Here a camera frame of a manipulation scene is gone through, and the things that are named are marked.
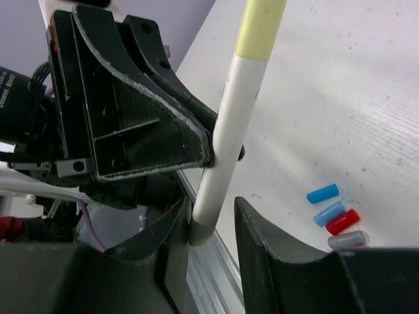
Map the aluminium mounting rail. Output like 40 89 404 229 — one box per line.
173 169 246 314

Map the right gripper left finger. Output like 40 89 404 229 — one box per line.
1 197 191 313

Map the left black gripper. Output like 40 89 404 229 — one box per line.
1 4 217 209

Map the grey pen cap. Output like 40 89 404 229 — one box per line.
327 230 369 250

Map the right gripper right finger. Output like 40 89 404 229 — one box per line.
234 196 418 313

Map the red pen cap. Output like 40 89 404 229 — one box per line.
325 209 361 236

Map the yellow capped white pen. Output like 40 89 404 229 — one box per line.
189 1 286 246

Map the light blue pen cap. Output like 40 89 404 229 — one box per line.
313 201 346 227

